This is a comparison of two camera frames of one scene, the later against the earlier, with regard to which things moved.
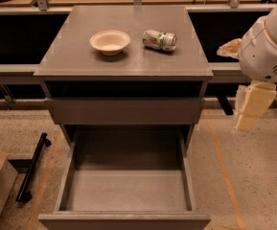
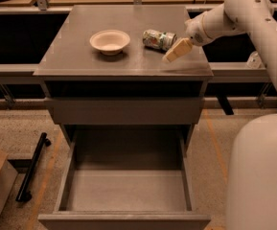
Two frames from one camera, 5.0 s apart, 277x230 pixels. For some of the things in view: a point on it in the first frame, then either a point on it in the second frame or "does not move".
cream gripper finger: (251, 102) → (180, 48)
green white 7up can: (159, 40) does not move
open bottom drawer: (126, 177) does not move
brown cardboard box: (0, 178) does not move
